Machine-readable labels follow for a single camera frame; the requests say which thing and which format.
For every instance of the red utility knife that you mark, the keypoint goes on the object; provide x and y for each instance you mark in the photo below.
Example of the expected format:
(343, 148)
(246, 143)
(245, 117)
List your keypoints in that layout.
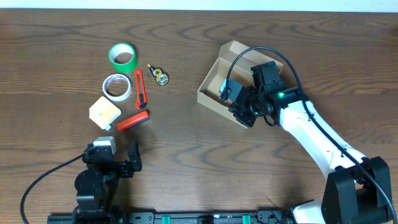
(141, 91)

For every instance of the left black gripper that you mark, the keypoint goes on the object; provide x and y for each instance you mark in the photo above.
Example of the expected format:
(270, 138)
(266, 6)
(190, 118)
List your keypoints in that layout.
(125, 169)

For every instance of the green tape roll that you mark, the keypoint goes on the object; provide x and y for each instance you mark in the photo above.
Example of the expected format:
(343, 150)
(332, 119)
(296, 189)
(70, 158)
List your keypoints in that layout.
(121, 48)

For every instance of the white tape roll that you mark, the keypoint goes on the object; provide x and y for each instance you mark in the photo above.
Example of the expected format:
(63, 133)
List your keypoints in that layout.
(109, 81)

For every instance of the red black stapler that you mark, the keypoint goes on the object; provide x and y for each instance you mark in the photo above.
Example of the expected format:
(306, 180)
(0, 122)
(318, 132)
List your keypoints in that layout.
(133, 121)

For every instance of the correction tape dispenser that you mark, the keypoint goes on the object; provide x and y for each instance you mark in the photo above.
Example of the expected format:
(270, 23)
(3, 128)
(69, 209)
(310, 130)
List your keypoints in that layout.
(160, 76)

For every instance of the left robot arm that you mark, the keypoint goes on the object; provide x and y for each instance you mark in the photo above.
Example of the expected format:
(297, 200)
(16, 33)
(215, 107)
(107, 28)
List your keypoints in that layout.
(97, 186)

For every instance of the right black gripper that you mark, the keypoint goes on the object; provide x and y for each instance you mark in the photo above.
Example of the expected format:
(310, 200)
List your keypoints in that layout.
(241, 109)

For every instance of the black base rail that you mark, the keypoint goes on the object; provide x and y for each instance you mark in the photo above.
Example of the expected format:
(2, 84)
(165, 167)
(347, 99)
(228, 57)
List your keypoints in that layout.
(260, 216)

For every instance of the brown cardboard box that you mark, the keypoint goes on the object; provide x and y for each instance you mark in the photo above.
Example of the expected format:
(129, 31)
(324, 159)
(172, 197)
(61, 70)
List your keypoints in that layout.
(208, 93)

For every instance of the yellow sticky note pad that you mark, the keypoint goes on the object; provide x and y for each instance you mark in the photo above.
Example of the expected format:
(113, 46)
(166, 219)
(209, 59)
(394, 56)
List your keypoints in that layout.
(103, 113)

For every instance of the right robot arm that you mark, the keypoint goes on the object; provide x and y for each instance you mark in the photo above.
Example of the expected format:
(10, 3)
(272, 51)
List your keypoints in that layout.
(358, 188)

